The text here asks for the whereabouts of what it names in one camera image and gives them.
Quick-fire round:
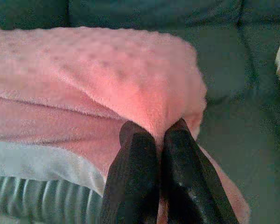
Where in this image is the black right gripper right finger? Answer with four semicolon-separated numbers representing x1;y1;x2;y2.
161;118;239;224

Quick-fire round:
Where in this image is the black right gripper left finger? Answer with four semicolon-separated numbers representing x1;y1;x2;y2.
100;121;160;224

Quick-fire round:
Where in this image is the pink fluffy pillow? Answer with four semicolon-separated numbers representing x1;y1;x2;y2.
0;27;252;224

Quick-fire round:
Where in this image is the dark green sofa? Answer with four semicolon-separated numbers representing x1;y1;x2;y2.
0;0;280;224

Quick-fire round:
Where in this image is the grey ribbed cushion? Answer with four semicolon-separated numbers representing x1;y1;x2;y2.
0;174;104;224

